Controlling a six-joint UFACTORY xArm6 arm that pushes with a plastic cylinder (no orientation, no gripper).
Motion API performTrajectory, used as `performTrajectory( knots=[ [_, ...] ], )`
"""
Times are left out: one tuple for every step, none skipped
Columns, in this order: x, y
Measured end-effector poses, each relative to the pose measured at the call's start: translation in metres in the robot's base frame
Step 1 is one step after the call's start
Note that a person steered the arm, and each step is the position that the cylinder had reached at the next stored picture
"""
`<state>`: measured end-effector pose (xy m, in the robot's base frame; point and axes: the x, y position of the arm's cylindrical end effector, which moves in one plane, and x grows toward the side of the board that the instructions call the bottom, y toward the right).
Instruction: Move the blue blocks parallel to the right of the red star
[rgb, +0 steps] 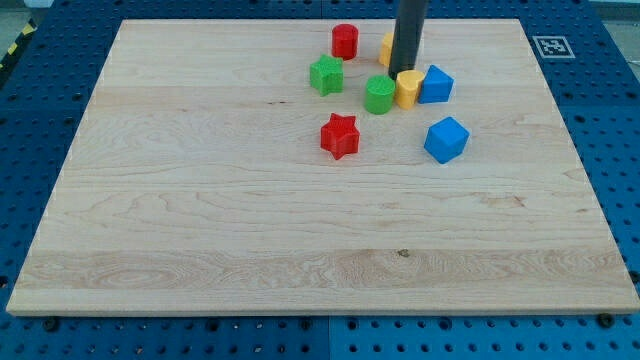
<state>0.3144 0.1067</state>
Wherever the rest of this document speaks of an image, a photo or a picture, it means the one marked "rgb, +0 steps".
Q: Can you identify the red star block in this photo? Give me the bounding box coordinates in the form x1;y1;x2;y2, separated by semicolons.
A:
320;113;360;160

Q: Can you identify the green star block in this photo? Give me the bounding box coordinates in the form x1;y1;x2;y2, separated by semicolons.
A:
309;54;344;96

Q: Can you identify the light wooden board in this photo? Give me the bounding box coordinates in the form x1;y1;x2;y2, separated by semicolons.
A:
7;19;639;317

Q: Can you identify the green cylinder block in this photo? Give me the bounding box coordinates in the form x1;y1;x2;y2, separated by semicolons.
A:
364;75;396;115

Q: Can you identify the yellow heart block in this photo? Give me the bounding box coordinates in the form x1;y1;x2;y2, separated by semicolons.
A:
394;70;425;110

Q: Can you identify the blue cube block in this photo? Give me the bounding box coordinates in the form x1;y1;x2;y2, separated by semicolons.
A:
424;117;470;164

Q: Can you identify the red cylinder block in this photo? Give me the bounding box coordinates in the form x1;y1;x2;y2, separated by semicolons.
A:
331;23;359;60

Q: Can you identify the yellow block behind pusher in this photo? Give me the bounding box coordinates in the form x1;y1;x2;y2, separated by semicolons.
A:
378;32;394;67

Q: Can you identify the blue triangle block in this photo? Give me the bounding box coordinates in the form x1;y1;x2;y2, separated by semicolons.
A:
418;65;454;104

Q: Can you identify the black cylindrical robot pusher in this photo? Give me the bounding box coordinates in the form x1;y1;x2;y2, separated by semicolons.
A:
388;0;429;80

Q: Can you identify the white fiducial marker tag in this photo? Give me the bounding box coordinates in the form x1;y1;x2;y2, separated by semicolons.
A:
533;35;575;59

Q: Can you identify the black yellow striped tape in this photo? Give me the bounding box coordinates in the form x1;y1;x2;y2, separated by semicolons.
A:
1;18;37;72

